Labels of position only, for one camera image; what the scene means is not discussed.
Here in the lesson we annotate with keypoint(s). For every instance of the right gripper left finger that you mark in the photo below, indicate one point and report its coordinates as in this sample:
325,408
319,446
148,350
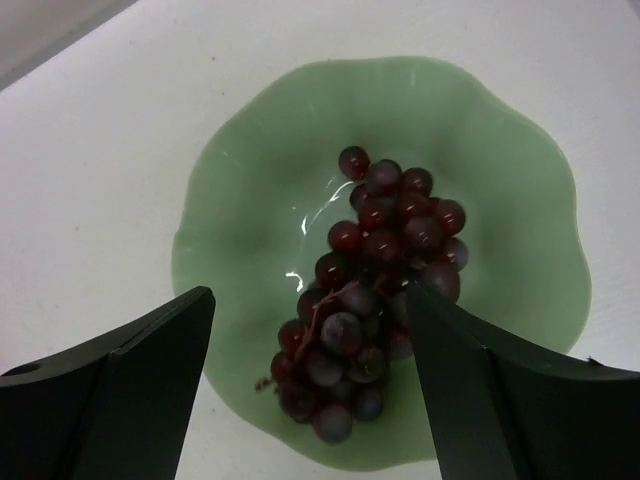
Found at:
115,407

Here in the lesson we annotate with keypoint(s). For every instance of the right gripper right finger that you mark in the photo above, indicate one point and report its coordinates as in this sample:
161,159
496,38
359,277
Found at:
501,407

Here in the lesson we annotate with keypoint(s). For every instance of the dark red fake grapes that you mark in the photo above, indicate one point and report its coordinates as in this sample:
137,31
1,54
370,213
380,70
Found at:
334,356

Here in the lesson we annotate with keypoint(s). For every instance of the green glass fruit bowl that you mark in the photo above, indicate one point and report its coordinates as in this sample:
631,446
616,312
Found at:
267,187

